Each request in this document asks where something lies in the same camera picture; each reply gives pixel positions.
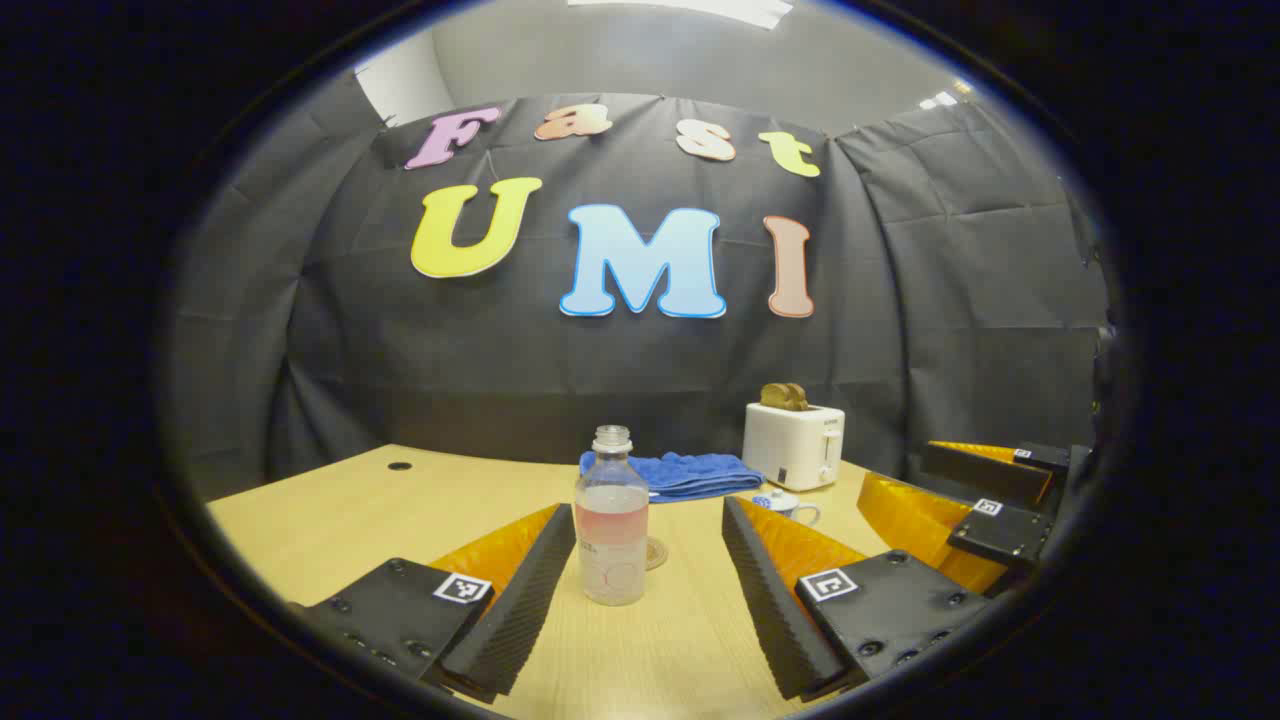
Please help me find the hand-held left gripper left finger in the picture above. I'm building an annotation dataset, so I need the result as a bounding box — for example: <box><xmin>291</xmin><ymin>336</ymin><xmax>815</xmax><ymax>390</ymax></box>
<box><xmin>288</xmin><ymin>503</ymin><xmax>578</xmax><ymax>704</ymax></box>

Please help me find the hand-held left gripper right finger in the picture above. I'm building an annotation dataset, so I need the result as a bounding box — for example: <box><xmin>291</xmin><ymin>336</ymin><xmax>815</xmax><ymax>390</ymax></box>
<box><xmin>720</xmin><ymin>495</ymin><xmax>993</xmax><ymax>703</ymax></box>

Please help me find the clear water bottle pink label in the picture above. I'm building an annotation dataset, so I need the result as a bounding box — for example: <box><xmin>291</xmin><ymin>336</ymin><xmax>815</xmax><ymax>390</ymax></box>
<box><xmin>574</xmin><ymin>425</ymin><xmax>651</xmax><ymax>607</ymax></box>

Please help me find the blue folded towel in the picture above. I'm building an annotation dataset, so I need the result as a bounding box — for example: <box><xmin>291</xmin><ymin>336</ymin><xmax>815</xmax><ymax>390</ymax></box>
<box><xmin>579</xmin><ymin>451</ymin><xmax>766</xmax><ymax>503</ymax></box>

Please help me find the white toaster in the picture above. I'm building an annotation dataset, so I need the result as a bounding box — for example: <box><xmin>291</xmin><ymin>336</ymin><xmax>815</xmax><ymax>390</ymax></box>
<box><xmin>742</xmin><ymin>402</ymin><xmax>847</xmax><ymax>492</ymax></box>

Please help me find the black backdrop cloth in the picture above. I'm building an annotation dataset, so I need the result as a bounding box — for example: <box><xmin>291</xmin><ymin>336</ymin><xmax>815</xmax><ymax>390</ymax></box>
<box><xmin>165</xmin><ymin>92</ymin><xmax>1116</xmax><ymax>501</ymax></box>

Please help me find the white ceiling light panel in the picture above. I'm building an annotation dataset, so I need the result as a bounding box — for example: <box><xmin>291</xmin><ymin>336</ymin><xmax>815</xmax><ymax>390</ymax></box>
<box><xmin>568</xmin><ymin>0</ymin><xmax>793</xmax><ymax>29</ymax></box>

